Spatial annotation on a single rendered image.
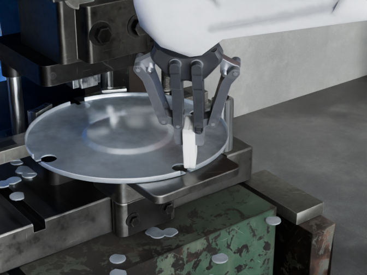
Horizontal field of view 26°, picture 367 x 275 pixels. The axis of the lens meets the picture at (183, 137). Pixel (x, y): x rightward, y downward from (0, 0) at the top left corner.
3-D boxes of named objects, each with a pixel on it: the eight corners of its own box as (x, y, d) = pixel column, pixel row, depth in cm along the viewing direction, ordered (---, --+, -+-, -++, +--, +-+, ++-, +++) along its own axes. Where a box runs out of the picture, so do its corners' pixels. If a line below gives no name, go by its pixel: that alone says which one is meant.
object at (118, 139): (-10, 126, 117) (-10, 121, 116) (153, 83, 132) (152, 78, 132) (92, 207, 96) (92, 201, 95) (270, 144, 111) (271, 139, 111)
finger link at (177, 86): (181, 64, 92) (169, 63, 92) (182, 133, 99) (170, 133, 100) (184, 43, 94) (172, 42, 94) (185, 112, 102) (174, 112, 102)
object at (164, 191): (240, 249, 111) (243, 163, 105) (158, 284, 104) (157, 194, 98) (140, 180, 129) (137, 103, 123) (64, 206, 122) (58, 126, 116)
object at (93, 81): (103, 83, 121) (102, 60, 119) (76, 90, 118) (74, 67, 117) (92, 77, 123) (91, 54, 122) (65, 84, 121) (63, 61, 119)
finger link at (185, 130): (188, 130, 100) (182, 130, 100) (189, 168, 104) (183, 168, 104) (190, 114, 102) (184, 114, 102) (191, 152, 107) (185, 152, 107)
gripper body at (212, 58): (143, 31, 87) (148, 95, 93) (220, 34, 86) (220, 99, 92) (152, -8, 92) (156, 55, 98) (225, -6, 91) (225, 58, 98)
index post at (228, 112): (234, 149, 127) (236, 94, 123) (219, 155, 125) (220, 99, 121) (223, 143, 129) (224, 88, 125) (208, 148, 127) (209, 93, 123)
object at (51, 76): (163, 73, 121) (163, 39, 119) (45, 105, 110) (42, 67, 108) (107, 46, 133) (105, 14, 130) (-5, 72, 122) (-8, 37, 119)
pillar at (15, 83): (28, 133, 125) (21, 49, 119) (16, 137, 124) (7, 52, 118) (22, 129, 127) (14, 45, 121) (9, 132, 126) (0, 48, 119)
